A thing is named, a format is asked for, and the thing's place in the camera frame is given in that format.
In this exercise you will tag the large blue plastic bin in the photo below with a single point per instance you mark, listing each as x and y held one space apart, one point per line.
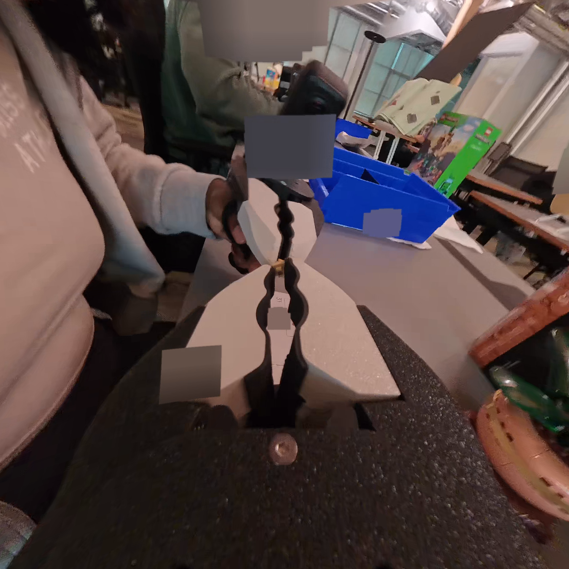
386 200

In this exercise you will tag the green toy set box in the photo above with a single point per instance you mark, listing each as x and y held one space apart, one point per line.
462 151

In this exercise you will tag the white paper sheet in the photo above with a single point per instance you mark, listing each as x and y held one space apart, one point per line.
458 235

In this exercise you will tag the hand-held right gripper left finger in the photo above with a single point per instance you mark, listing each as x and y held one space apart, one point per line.
231 324

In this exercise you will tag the person's left hand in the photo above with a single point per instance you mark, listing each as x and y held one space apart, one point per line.
217 209

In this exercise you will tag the person's torso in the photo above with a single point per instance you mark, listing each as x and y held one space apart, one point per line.
44 266

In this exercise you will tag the person's left forearm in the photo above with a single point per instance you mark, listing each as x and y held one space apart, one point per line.
155 191

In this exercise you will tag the brown toy brick model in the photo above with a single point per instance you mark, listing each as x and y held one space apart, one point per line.
520 435

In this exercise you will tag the pale green patterned cloth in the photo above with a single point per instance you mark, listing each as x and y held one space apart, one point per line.
413 104

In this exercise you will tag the dark brown board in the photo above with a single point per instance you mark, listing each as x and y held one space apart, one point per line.
480 40

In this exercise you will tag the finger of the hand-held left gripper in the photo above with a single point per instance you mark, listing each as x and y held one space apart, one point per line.
304 226
260 222

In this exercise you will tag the wooden table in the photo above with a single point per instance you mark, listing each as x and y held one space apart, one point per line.
515 209

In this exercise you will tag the small blue plastic bin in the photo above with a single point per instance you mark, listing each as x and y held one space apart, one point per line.
351 126

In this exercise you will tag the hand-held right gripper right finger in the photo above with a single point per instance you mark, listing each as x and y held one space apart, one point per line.
338 342

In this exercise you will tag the black floor lamp pole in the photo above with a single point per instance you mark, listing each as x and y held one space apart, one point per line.
365 71

